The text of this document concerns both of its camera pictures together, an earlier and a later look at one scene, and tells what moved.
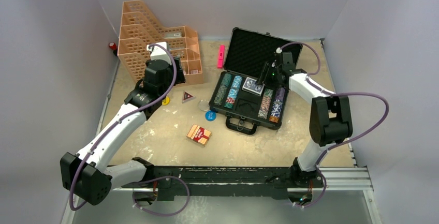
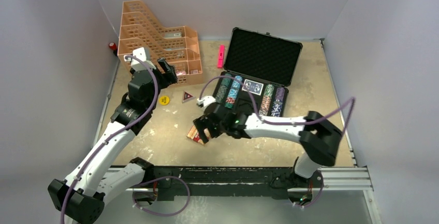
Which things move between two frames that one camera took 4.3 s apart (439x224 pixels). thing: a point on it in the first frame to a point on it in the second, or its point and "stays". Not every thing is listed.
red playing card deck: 199,134 stays
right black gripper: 263,76 to 205,120
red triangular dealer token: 187,96 stays
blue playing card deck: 252,86 stays
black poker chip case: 242,104 stays
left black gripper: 179,78 to 169,77
